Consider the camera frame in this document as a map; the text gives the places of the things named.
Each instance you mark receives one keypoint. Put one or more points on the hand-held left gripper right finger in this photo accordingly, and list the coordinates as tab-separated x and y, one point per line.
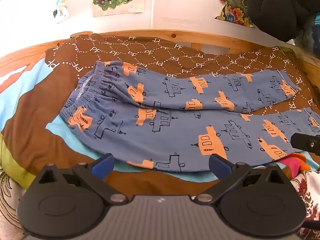
220	166

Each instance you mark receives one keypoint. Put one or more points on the pink and orange cloth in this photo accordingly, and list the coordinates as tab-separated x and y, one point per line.
293	163

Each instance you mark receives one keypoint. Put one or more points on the floral bed sheet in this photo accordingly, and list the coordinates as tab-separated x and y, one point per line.
308	190

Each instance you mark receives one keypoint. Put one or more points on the white wall conduit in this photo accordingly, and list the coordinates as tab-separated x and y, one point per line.
153	5

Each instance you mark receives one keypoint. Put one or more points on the blue printed pants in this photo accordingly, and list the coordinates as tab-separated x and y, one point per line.
175	132

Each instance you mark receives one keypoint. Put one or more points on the small blue wall poster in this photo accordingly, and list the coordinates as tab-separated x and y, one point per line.
60	8

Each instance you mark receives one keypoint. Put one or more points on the wooden bed frame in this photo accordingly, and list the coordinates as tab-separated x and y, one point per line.
175	36

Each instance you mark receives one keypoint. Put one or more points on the black garment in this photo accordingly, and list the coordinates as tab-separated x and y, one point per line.
275	7

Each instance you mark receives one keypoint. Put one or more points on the colourful landscape wall poster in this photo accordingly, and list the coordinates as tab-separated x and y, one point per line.
231	7

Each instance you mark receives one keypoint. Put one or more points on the brown patterned blanket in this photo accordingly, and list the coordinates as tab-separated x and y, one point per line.
35	120

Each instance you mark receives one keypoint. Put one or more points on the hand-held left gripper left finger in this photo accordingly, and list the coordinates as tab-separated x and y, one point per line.
103	166

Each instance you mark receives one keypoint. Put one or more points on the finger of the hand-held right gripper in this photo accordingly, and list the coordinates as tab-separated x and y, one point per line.
306	142

